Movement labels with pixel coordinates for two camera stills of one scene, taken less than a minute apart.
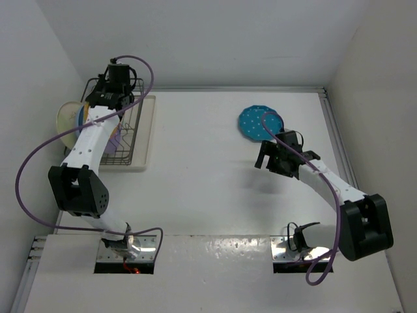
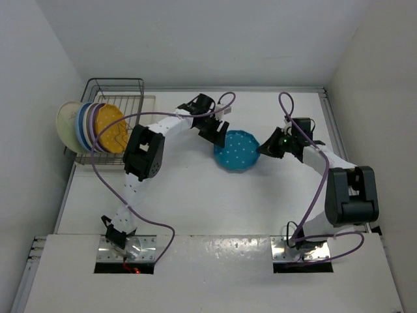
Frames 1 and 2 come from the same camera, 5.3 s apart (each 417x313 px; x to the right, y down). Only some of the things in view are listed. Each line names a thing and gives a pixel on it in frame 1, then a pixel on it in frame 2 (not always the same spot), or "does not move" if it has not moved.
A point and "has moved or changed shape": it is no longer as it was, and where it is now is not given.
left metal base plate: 148,252 does not move
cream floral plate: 66,121 does not move
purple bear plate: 114,139 has moved or changed shape
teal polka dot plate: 251,123 → 239,153
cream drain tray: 132,152 does not move
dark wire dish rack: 120,149 does not move
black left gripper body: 99,87 → 209,120
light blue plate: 79,120 does not move
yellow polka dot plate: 86,111 → 115,137
